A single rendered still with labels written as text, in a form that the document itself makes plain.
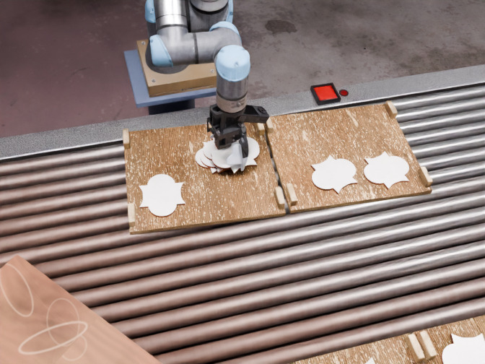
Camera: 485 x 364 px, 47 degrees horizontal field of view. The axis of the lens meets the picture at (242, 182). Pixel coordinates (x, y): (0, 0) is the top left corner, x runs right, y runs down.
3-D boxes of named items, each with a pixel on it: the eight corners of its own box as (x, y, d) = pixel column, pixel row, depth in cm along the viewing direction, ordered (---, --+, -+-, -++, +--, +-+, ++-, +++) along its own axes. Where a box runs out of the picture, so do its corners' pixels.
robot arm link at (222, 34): (193, 20, 136) (198, 49, 129) (239, 17, 137) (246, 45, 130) (194, 46, 142) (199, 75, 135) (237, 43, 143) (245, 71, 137)
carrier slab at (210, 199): (123, 135, 164) (122, 131, 163) (259, 122, 170) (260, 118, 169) (130, 235, 143) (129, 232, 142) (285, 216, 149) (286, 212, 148)
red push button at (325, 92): (312, 90, 181) (313, 87, 180) (330, 88, 182) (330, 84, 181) (319, 103, 177) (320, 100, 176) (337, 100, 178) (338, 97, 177)
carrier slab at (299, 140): (261, 120, 171) (261, 117, 169) (386, 106, 177) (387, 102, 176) (290, 214, 150) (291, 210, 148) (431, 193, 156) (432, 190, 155)
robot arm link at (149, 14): (146, 24, 181) (141, -13, 170) (187, 21, 183) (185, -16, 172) (148, 48, 174) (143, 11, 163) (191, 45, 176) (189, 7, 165)
